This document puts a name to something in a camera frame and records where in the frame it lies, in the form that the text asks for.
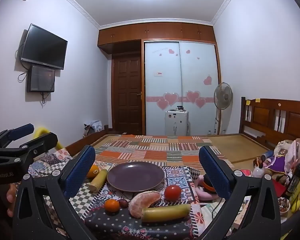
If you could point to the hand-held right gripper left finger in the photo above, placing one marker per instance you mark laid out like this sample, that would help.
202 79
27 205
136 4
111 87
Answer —
78 172

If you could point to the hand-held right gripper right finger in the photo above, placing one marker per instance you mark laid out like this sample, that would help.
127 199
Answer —
213 172

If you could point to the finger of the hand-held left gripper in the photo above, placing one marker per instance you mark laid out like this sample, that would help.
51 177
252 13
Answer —
20 130
40 143

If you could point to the large orange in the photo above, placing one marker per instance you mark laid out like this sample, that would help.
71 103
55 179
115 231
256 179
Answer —
93 172

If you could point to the corn cob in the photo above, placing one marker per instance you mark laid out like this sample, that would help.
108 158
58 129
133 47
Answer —
98 180
165 213

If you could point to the red tomato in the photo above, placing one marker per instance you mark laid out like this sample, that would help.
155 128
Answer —
172 193

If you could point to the small tangerine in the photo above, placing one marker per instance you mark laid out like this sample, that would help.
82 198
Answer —
112 205

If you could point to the brown round plate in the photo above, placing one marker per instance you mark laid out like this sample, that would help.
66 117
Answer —
135 177

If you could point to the person's left hand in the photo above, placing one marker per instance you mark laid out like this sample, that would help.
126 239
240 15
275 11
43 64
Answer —
11 197

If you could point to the yellow padded tube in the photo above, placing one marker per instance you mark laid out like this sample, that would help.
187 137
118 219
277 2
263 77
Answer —
43 131

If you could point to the patterned patchwork cloth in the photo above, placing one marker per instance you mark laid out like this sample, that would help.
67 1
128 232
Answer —
180 180

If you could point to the wooden bed footboard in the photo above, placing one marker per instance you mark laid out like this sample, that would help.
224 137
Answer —
87 138

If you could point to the white squeeze bottle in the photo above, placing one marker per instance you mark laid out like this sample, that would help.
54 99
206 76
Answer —
258 171

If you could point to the bag of clothes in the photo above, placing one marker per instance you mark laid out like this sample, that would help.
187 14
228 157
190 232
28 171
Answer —
92 127

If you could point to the dark red plum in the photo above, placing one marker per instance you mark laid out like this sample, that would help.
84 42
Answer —
123 203

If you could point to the white appliance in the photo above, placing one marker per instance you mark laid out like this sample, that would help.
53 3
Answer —
176 123

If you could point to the pile of toys and clothes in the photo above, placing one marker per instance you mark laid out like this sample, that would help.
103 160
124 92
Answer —
276 162

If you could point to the striped patchwork blanket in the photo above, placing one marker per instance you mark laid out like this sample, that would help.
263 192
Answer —
150 150

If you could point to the dark items on appliance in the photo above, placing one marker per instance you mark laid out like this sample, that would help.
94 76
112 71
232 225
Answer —
180 108

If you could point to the white plush toy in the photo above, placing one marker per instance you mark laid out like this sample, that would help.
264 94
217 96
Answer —
283 146

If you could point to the cup of small items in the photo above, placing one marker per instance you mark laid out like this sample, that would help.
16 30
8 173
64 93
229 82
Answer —
283 205

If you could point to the standing fan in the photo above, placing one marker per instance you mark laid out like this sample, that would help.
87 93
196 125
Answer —
223 95

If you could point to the dark wine bottle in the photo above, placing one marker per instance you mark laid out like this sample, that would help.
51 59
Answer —
296 175

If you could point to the pink bag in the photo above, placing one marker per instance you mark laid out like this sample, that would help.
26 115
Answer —
295 155

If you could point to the wooden bed headboard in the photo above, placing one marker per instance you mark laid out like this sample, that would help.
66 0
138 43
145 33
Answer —
280 120

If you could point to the brown wooden door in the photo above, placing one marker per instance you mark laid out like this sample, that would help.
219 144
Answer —
126 95

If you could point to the wardrobe with heart stickers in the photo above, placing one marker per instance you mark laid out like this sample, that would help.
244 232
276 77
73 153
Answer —
180 80

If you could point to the wooden overhead cabinet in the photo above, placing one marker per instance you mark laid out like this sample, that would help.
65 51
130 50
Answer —
155 31

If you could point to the small black wall screen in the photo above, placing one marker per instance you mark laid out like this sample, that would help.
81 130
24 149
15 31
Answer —
41 78

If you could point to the wall television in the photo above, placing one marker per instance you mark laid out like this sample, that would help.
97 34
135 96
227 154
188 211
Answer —
43 46

